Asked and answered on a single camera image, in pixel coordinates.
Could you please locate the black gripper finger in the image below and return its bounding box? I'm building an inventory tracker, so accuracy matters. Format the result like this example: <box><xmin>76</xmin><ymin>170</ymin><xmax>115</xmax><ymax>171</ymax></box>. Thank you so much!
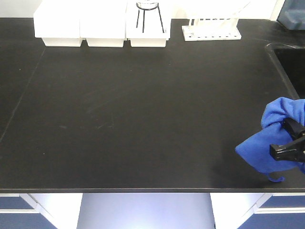
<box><xmin>282</xmin><ymin>118</ymin><xmax>305</xmax><ymax>140</ymax></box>
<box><xmin>269</xmin><ymin>136</ymin><xmax>305</xmax><ymax>163</ymax></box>

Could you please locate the left white storage box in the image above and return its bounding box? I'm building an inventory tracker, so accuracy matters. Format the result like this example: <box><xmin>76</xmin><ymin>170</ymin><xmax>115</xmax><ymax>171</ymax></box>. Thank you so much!
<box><xmin>33</xmin><ymin>0</ymin><xmax>82</xmax><ymax>47</ymax></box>

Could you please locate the white test tube rack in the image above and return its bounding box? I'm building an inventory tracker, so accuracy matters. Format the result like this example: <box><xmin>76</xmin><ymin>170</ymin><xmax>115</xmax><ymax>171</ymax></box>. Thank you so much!
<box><xmin>182</xmin><ymin>0</ymin><xmax>252</xmax><ymax>42</ymax></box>

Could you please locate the blue microfiber cloth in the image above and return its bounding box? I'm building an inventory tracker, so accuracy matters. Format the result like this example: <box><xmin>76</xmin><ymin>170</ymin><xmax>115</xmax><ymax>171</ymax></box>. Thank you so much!
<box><xmin>235</xmin><ymin>97</ymin><xmax>305</xmax><ymax>183</ymax></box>

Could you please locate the blue bin in corner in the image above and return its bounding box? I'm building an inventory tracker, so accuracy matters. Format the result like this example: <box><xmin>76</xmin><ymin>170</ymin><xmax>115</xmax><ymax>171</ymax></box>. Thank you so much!
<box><xmin>277</xmin><ymin>0</ymin><xmax>305</xmax><ymax>31</ymax></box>

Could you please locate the right white storage box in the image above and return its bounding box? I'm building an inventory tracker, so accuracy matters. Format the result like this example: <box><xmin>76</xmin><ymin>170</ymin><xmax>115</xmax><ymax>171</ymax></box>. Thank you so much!
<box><xmin>126</xmin><ymin>0</ymin><xmax>171</xmax><ymax>48</ymax></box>

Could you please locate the black lab sink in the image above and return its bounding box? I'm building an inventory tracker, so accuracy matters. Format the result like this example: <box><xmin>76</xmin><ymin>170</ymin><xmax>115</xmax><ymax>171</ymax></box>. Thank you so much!
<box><xmin>265</xmin><ymin>43</ymin><xmax>305</xmax><ymax>99</ymax></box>

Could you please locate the middle white storage box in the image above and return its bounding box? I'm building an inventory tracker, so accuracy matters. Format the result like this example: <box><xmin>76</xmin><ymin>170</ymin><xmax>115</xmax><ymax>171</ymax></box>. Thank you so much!
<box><xmin>80</xmin><ymin>0</ymin><xmax>127</xmax><ymax>48</ymax></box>

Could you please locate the white storage box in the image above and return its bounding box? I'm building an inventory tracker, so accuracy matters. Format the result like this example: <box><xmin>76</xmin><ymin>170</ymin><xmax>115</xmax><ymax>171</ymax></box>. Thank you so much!
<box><xmin>126</xmin><ymin>0</ymin><xmax>171</xmax><ymax>48</ymax></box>
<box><xmin>80</xmin><ymin>0</ymin><xmax>127</xmax><ymax>48</ymax></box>
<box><xmin>33</xmin><ymin>0</ymin><xmax>82</xmax><ymax>47</ymax></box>

